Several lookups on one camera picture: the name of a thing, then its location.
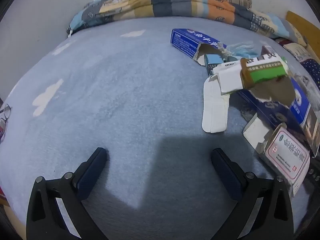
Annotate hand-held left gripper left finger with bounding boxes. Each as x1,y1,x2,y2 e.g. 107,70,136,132
26,147,108,240

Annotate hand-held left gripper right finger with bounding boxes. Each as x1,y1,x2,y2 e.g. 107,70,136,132
211,148,294,240

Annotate white box with pink border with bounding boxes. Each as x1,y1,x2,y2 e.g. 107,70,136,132
259,123,310,197

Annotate white foam piece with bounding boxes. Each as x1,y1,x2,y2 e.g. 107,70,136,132
201,77,230,133

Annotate large torn blue box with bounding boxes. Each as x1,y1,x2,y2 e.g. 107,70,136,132
236,76,312,130

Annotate green and brown box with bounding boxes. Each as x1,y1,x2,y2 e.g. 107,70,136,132
240,56,289,90

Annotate small teal box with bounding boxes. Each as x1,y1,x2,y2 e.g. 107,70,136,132
204,54,224,77

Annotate blue face mask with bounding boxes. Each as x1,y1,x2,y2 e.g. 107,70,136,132
217,41,262,62

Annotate long blue carton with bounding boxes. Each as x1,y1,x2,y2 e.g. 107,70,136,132
171,28,228,67

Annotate light blue cloud bed sheet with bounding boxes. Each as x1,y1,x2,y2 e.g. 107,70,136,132
0,16,318,240

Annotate eyeglasses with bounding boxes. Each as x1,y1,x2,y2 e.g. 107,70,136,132
0,104,12,120

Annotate navy dotted pillow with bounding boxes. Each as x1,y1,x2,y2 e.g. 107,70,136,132
301,58,320,93

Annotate light patterned pillow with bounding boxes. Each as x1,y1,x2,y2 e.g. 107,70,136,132
275,38,310,62

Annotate wooden headboard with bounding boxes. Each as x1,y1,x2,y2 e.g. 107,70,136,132
286,10,320,63

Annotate patchwork quilt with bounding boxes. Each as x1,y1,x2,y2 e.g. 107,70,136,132
66,0,309,47

